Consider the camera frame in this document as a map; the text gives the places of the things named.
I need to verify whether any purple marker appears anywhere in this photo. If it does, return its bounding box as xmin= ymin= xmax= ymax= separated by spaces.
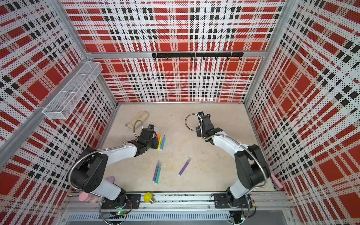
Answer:
xmin=152 ymin=162 xmax=160 ymax=183
xmin=178 ymin=158 xmax=191 ymax=176

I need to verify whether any green marker pen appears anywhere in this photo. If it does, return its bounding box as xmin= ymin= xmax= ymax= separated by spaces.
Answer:
xmin=155 ymin=163 xmax=161 ymax=185

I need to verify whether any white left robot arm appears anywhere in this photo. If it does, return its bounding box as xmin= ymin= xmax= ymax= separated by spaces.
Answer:
xmin=67 ymin=124 xmax=159 ymax=200

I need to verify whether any yellow light bulb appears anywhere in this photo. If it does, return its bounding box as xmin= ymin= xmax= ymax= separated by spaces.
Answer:
xmin=143 ymin=192 xmax=155 ymax=204

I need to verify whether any pink small bottle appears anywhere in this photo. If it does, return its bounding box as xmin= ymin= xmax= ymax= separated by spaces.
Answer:
xmin=78 ymin=192 xmax=99 ymax=204

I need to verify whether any purple pink toy rake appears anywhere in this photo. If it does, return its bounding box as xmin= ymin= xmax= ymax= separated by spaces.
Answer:
xmin=271 ymin=174 xmax=284 ymax=189

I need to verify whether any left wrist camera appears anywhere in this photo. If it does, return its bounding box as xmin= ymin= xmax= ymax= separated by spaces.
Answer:
xmin=148 ymin=124 xmax=155 ymax=130

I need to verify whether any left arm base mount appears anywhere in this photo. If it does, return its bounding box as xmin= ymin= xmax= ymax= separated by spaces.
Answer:
xmin=101 ymin=194 xmax=141 ymax=210

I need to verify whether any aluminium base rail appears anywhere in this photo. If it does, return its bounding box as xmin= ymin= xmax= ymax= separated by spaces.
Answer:
xmin=58 ymin=191 xmax=296 ymax=225

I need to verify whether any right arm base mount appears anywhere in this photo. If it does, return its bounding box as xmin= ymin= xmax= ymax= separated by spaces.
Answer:
xmin=211 ymin=193 xmax=253 ymax=209

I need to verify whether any black hook rail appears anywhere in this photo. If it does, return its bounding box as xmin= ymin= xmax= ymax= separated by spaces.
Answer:
xmin=152 ymin=52 xmax=244 ymax=59

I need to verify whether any white wire mesh basket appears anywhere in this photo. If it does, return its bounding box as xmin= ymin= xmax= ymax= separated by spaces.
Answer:
xmin=43 ymin=61 xmax=102 ymax=120

